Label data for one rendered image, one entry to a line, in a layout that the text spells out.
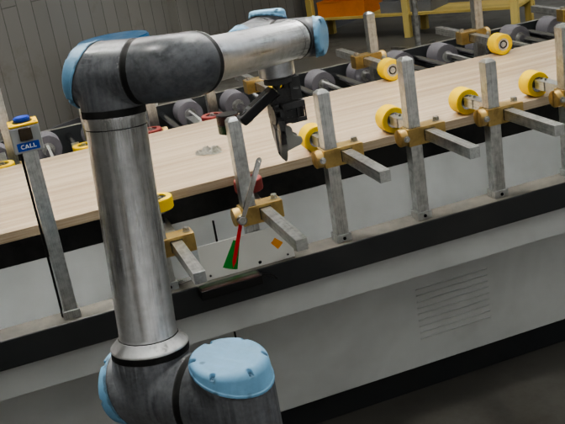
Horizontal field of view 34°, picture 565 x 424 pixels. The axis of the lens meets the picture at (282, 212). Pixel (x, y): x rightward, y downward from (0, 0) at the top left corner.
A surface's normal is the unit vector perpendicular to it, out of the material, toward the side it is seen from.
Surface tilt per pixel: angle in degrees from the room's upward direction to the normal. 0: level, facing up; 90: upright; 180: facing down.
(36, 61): 90
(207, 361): 5
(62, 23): 90
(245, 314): 90
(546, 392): 0
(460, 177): 90
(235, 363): 5
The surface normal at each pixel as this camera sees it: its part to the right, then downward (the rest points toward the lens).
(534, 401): -0.15, -0.93
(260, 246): 0.32, 0.28
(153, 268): 0.68, 0.11
